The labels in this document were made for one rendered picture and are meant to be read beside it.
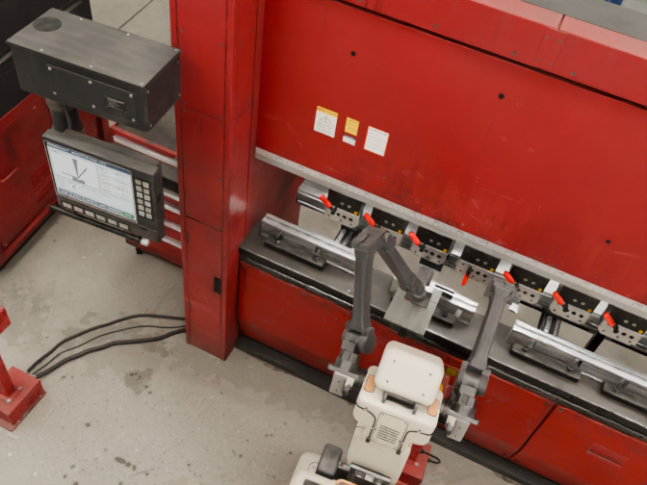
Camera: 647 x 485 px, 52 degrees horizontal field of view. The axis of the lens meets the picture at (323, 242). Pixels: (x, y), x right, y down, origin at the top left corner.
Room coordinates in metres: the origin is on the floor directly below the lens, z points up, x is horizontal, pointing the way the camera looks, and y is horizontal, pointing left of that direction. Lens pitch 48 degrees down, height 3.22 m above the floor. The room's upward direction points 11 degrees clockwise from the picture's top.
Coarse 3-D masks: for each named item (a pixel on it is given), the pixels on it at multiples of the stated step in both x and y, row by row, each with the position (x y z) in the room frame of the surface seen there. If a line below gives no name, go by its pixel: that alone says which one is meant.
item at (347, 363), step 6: (342, 348) 1.33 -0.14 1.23; (342, 354) 1.30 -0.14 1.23; (348, 354) 1.30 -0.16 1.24; (354, 354) 1.31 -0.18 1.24; (336, 360) 1.29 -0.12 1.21; (342, 360) 1.28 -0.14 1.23; (348, 360) 1.28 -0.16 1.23; (354, 360) 1.29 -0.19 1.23; (330, 366) 1.26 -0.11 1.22; (336, 366) 1.27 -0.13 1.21; (342, 366) 1.26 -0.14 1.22; (348, 366) 1.27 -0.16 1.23; (354, 366) 1.27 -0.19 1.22; (342, 372) 1.24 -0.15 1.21; (348, 372) 1.25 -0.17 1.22; (354, 372) 1.26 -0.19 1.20; (354, 378) 1.23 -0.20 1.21
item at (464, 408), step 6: (456, 396) 1.23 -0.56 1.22; (462, 396) 1.22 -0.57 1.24; (468, 396) 1.22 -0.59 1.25; (456, 402) 1.20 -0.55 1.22; (462, 402) 1.20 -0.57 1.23; (468, 402) 1.20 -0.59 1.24; (474, 402) 1.21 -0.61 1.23; (456, 408) 1.18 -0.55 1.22; (462, 408) 1.18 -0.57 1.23; (468, 408) 1.18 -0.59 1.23; (474, 408) 1.20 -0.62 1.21; (450, 414) 1.16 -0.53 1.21; (456, 414) 1.16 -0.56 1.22; (462, 414) 1.17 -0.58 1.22; (468, 414) 1.17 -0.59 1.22; (474, 414) 1.18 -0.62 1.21; (468, 420) 1.15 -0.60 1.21; (474, 420) 1.15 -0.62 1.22
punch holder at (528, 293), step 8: (512, 264) 1.82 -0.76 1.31; (512, 272) 1.78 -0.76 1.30; (520, 272) 1.78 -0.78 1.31; (528, 272) 1.77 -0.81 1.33; (520, 280) 1.77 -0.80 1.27; (528, 280) 1.76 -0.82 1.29; (536, 280) 1.76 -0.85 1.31; (544, 280) 1.75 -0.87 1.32; (520, 288) 1.77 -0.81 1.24; (528, 288) 1.76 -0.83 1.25; (536, 288) 1.75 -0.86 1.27; (544, 288) 1.74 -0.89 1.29; (520, 296) 1.76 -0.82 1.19; (528, 296) 1.75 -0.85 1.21; (536, 296) 1.74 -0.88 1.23
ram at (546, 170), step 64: (320, 0) 2.06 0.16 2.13; (320, 64) 2.06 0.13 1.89; (384, 64) 1.99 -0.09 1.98; (448, 64) 1.93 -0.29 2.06; (512, 64) 1.87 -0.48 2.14; (384, 128) 1.97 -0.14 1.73; (448, 128) 1.91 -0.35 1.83; (512, 128) 1.85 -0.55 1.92; (576, 128) 1.80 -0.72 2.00; (640, 128) 1.75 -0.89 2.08; (384, 192) 1.95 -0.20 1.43; (448, 192) 1.89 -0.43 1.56; (512, 192) 1.82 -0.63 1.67; (576, 192) 1.77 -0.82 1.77; (640, 192) 1.72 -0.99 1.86; (576, 256) 1.74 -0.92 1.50; (640, 256) 1.68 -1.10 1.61
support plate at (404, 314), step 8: (400, 296) 1.80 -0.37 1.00; (432, 296) 1.83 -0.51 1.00; (392, 304) 1.75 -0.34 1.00; (400, 304) 1.76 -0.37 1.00; (408, 304) 1.77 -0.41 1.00; (432, 304) 1.79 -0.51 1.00; (392, 312) 1.71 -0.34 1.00; (400, 312) 1.72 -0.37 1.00; (408, 312) 1.73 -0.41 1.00; (416, 312) 1.73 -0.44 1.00; (424, 312) 1.74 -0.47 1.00; (432, 312) 1.75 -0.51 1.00; (392, 320) 1.66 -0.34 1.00; (400, 320) 1.67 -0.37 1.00; (408, 320) 1.68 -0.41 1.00; (416, 320) 1.69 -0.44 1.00; (424, 320) 1.70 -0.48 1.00; (408, 328) 1.64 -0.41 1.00; (416, 328) 1.65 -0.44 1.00; (424, 328) 1.66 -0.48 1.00
